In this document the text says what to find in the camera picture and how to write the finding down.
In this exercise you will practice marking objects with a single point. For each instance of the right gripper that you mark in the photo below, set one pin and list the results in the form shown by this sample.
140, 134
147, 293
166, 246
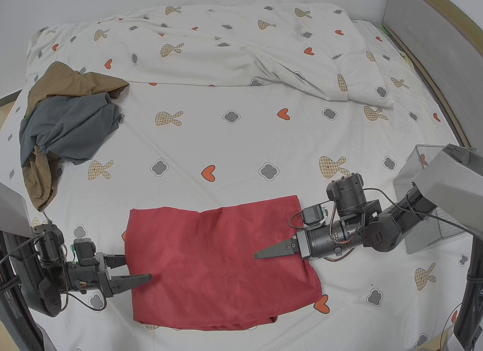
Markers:
324, 242

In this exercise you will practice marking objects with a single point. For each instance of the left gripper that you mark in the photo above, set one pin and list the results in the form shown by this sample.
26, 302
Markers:
88, 274

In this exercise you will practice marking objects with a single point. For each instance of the red shirt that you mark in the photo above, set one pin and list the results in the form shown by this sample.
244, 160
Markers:
219, 266

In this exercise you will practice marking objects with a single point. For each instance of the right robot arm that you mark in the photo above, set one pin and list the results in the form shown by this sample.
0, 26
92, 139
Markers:
449, 179

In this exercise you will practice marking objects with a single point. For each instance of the clear plastic box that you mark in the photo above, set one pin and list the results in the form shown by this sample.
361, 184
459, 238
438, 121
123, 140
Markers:
419, 236

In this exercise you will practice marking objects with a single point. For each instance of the bed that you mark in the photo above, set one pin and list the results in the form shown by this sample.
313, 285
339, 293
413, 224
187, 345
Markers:
241, 134

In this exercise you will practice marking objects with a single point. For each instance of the grey garment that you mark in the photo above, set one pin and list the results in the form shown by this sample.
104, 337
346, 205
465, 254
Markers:
71, 126

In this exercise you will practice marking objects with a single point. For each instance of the brown garment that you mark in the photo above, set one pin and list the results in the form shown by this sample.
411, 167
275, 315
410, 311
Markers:
64, 81

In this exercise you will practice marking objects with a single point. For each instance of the white printed quilt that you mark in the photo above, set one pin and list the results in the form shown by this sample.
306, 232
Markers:
211, 51

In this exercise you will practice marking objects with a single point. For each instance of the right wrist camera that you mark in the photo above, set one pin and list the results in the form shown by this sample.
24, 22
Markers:
313, 215

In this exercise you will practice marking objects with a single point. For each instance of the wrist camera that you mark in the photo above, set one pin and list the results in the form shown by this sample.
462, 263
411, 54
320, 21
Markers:
83, 251
313, 215

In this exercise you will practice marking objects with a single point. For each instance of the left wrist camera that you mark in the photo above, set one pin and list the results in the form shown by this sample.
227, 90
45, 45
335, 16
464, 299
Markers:
83, 251

